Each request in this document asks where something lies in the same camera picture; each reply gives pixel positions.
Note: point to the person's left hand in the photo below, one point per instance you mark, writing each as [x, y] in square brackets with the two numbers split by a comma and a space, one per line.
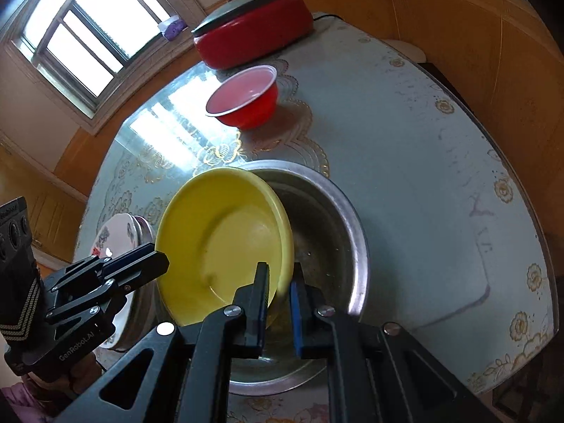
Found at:
[48, 385]

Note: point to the sliding glass window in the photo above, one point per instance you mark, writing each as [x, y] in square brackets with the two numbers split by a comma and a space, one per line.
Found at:
[83, 31]

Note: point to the yellow plastic bowl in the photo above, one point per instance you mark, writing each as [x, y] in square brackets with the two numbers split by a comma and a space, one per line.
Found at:
[220, 238]

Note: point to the stainless steel bowl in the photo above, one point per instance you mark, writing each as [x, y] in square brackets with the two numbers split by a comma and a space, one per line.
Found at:
[326, 238]

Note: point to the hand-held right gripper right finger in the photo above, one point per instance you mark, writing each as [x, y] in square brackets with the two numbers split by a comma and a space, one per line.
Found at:
[296, 317]

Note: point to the small white red-character plate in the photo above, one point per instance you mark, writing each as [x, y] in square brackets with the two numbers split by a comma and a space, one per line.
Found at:
[112, 231]

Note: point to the red electric pot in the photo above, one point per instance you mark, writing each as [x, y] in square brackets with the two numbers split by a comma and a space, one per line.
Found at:
[260, 39]

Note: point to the grey pot lid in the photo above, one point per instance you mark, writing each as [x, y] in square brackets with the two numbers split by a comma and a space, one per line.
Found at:
[238, 9]

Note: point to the white plate purple floral rim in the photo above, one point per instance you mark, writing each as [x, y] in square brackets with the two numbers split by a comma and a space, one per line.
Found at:
[143, 233]

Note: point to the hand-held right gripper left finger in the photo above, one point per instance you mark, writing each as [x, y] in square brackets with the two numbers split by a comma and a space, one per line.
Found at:
[260, 313]

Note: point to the red plastic bowl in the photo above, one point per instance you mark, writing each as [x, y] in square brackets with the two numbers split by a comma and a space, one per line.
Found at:
[244, 97]

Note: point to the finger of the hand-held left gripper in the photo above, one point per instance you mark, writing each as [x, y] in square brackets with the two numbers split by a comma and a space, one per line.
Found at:
[127, 257]
[145, 268]

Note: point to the white round stool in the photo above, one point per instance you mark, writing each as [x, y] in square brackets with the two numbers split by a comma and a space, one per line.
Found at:
[407, 49]

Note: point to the person's left forearm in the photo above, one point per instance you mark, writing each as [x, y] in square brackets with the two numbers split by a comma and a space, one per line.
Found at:
[11, 405]

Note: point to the purple tissue box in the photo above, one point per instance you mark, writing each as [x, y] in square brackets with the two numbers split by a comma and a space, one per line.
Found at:
[172, 27]

